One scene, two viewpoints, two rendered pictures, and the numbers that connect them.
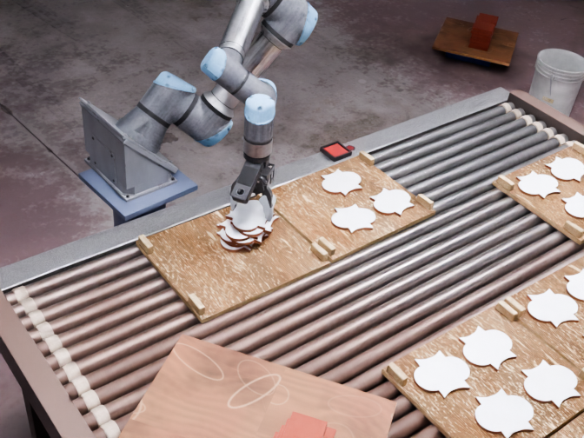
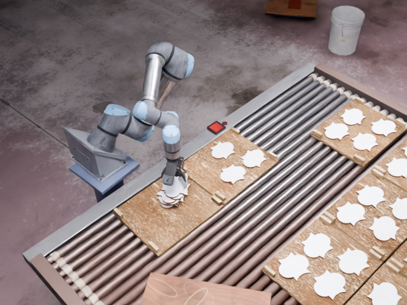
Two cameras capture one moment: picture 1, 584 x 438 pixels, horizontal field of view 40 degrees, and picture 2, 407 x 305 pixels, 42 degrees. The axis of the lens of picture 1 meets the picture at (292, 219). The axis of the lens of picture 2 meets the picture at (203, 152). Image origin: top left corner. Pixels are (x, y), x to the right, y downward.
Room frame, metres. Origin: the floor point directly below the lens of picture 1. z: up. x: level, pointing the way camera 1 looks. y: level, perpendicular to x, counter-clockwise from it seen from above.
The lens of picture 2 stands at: (0.02, 0.02, 2.95)
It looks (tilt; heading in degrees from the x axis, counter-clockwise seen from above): 45 degrees down; 358
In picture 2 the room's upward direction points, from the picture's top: 2 degrees counter-clockwise
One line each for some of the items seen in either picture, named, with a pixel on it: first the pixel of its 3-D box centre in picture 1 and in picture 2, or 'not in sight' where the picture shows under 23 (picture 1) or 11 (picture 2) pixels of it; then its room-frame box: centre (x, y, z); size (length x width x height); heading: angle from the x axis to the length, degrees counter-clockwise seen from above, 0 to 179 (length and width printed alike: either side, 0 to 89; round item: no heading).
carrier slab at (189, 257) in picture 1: (232, 254); (168, 209); (1.63, 0.15, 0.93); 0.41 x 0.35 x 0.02; 130
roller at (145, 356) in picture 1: (381, 248); (251, 189); (1.76, -0.27, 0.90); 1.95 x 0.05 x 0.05; 131
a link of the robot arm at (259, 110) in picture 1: (259, 118); (171, 138); (1.72, 0.11, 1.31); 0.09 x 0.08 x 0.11; 1
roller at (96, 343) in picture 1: (359, 228); (237, 178); (1.83, -0.20, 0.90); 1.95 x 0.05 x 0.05; 131
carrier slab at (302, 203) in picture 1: (347, 204); (228, 164); (1.91, -0.16, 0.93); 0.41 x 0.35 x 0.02; 131
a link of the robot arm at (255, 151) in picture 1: (256, 144); (172, 151); (1.72, 0.11, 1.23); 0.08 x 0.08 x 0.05
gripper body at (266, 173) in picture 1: (256, 169); (174, 162); (1.73, 0.11, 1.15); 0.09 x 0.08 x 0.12; 163
